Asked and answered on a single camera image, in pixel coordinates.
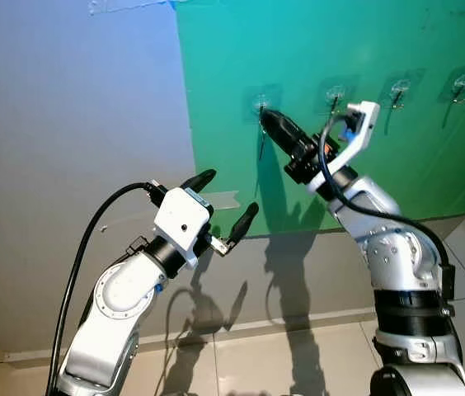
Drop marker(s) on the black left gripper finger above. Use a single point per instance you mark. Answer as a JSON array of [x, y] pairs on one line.
[[245, 223], [199, 180]]

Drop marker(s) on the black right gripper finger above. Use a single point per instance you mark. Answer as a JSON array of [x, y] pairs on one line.
[[279, 139], [280, 126]]

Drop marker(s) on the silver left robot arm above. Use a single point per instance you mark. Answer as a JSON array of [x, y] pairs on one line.
[[121, 297]]

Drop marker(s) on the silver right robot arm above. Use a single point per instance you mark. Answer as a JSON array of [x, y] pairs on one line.
[[397, 256]]

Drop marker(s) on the beige masking tape strip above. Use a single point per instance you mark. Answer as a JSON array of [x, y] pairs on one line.
[[223, 199]]

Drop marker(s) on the clear tape strip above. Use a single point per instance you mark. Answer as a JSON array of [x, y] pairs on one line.
[[125, 6], [117, 221]]

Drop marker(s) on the green corrugated plastic board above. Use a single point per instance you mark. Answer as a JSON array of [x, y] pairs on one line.
[[414, 33]]

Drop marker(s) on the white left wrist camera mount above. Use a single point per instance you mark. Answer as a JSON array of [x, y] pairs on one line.
[[181, 221]]

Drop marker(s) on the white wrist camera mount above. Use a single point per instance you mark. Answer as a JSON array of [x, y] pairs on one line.
[[181, 221], [363, 136]]

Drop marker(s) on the clear adhesive wall hook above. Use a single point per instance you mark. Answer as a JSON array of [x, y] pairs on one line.
[[335, 91], [400, 87], [253, 95], [463, 81]]

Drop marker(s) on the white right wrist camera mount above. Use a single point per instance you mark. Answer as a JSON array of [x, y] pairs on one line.
[[363, 136]]

